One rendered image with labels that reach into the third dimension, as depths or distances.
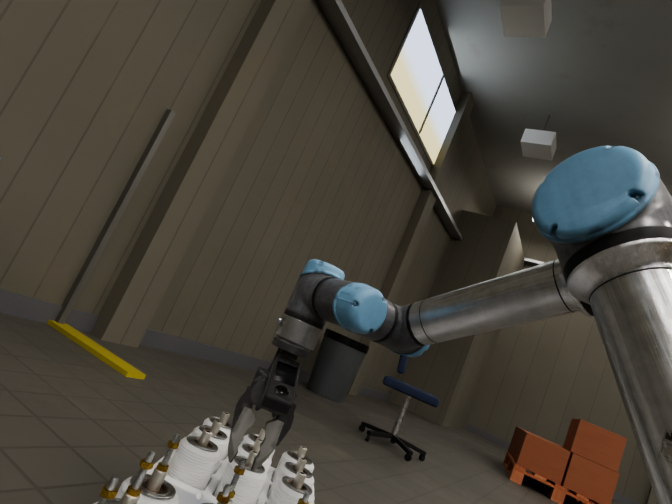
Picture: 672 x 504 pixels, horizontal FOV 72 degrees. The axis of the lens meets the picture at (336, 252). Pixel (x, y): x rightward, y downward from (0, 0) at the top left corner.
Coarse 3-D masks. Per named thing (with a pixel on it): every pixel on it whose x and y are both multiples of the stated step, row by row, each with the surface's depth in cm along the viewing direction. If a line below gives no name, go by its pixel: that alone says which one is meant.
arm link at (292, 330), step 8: (280, 320) 81; (288, 320) 80; (296, 320) 79; (280, 328) 80; (288, 328) 79; (296, 328) 79; (304, 328) 79; (312, 328) 79; (280, 336) 79; (288, 336) 78; (296, 336) 78; (304, 336) 79; (312, 336) 79; (296, 344) 78; (304, 344) 79; (312, 344) 80
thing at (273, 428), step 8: (272, 424) 77; (280, 424) 77; (272, 432) 77; (264, 440) 77; (272, 440) 77; (264, 448) 76; (272, 448) 77; (256, 456) 77; (264, 456) 76; (256, 464) 76
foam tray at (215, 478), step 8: (168, 464) 106; (224, 464) 120; (152, 472) 98; (216, 472) 113; (272, 472) 130; (168, 480) 98; (176, 480) 99; (216, 480) 108; (176, 488) 97; (184, 488) 97; (192, 488) 99; (208, 488) 102; (264, 488) 116; (312, 488) 131; (184, 496) 97; (192, 496) 97; (200, 496) 98; (208, 496) 98; (264, 496) 111
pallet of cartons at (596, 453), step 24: (528, 432) 523; (576, 432) 473; (600, 432) 466; (528, 456) 477; (552, 456) 471; (576, 456) 465; (600, 456) 460; (552, 480) 465; (576, 480) 459; (600, 480) 454
